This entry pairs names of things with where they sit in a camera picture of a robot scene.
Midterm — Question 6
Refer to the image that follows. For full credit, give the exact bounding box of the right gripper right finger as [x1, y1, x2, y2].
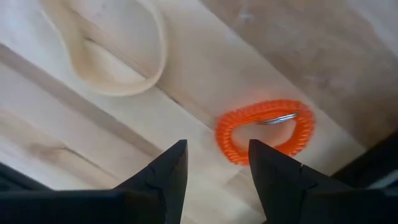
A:
[248, 139, 352, 224]

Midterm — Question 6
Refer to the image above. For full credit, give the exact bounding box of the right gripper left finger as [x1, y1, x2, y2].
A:
[113, 139, 189, 224]

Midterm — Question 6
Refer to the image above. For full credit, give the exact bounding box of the orange-yellow spiral wrist coil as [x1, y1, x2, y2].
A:
[215, 98, 316, 166]

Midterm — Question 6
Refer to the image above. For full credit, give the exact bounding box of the beige rubber band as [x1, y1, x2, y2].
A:
[39, 0, 169, 96]

